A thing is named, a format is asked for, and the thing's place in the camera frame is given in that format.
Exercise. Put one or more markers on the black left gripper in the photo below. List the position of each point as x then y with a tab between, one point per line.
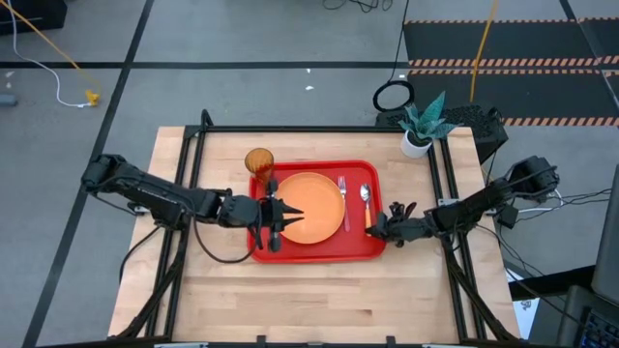
273	215

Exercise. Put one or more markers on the orange plastic plate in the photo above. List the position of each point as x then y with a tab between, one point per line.
314	208

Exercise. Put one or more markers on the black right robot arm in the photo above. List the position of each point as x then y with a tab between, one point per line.
474	210

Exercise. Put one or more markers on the black floor box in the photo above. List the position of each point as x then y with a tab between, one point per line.
34	17

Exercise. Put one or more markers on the red plastic tray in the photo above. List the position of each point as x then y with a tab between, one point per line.
314	253

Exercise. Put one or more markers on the amber plastic cup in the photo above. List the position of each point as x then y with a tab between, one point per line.
258	162

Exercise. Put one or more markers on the black keyboard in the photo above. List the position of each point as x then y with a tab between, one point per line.
602	333

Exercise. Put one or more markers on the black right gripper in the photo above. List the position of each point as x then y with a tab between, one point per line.
401	229

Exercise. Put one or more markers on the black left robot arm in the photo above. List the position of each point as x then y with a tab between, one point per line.
145	191

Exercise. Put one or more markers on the black hazard-striped floor mat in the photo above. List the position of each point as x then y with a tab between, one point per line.
445	43

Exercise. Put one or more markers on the black aluminium table frame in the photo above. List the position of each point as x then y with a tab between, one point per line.
314	129

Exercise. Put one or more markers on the grey floor box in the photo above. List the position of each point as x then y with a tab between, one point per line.
7	100

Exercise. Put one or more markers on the green plant in white pot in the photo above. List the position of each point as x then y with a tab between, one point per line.
415	145

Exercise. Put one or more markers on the white printed paper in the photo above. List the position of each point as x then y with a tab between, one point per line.
524	309

